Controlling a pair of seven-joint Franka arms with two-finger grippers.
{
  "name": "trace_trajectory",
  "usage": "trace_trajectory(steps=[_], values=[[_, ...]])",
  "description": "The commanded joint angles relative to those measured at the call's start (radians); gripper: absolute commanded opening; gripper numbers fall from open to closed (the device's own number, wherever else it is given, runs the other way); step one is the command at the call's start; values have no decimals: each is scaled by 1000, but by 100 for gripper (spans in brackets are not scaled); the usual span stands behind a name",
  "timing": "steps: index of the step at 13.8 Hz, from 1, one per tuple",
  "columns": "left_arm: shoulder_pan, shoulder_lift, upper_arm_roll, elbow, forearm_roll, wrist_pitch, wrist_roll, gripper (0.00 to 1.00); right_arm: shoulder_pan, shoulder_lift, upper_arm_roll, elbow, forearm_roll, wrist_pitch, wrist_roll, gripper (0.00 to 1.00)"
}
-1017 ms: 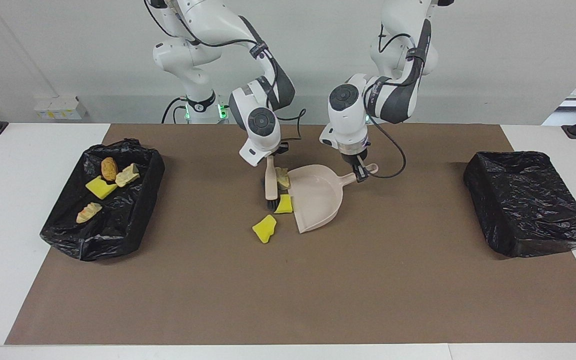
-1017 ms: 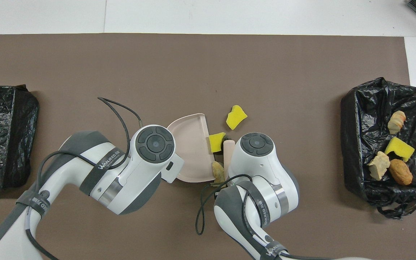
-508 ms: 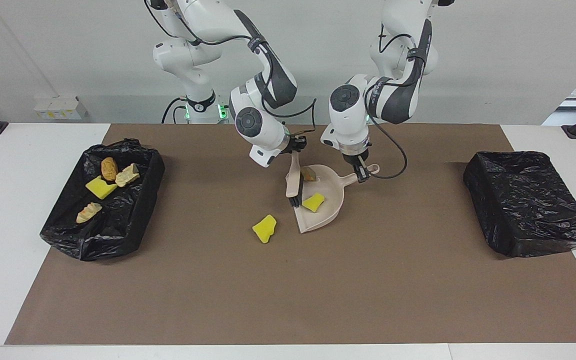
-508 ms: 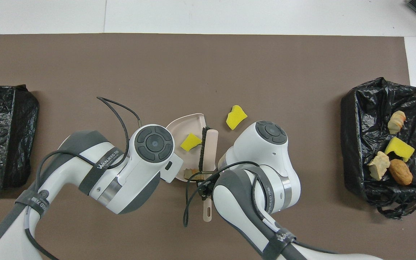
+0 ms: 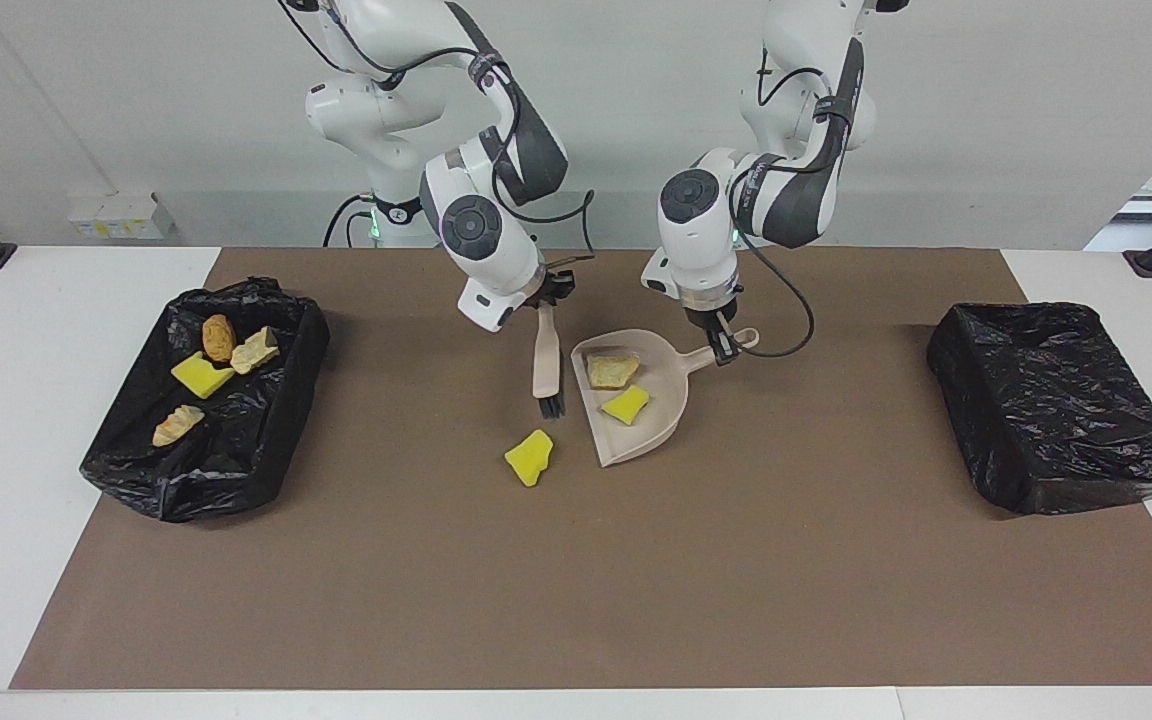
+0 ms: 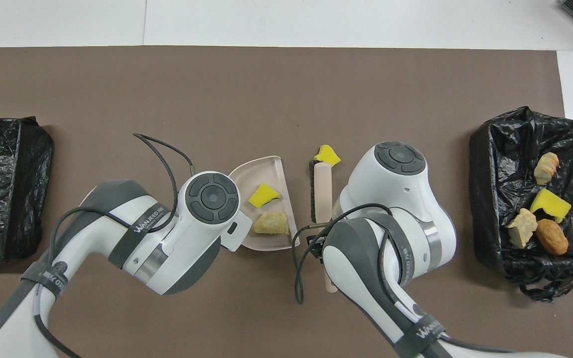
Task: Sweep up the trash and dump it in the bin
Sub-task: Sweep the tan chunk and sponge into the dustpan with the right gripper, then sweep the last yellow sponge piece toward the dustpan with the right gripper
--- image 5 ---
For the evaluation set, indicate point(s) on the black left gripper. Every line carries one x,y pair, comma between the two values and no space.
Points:
710,318

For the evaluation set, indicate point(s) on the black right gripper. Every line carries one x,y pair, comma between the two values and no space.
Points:
553,287

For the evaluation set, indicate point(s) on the beige hand brush black bristles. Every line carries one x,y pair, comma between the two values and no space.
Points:
546,360

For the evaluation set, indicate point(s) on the pale yellow foam chunk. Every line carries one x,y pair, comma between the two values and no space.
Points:
177,426
613,369
254,351

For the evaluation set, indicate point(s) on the beige plastic dustpan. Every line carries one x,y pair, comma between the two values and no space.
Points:
658,425

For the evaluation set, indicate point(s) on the wedge yellow sponge piece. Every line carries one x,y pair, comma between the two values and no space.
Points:
625,406

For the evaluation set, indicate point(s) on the small yellow sponge piece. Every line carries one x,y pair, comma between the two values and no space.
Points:
530,458

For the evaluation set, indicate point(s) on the brown bread roll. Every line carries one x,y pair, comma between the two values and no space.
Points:
219,338

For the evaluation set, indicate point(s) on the notched yellow sponge piece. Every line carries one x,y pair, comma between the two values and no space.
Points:
200,376

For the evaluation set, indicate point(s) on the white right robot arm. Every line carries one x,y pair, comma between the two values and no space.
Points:
491,270

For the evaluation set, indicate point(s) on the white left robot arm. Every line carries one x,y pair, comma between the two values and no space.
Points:
701,250

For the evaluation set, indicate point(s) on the black bag lined bin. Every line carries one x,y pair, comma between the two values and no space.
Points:
1066,420
236,455

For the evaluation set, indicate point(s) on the brown paper table mat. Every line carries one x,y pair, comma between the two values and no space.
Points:
636,600

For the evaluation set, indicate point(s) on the white wall power strip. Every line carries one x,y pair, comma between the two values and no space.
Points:
121,215

